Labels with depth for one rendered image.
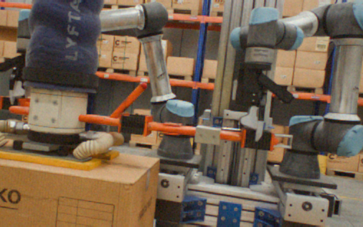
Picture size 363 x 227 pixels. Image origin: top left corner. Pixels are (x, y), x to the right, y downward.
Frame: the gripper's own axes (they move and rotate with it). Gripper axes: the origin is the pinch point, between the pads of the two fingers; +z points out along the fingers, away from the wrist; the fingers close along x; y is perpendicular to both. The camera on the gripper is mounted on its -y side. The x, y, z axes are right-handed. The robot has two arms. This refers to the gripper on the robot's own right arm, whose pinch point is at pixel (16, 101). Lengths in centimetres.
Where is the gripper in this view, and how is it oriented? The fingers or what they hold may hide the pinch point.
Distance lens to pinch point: 156.5
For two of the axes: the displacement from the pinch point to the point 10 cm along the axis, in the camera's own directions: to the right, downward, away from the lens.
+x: 1.9, -0.5, 9.8
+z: -1.1, 9.9, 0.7
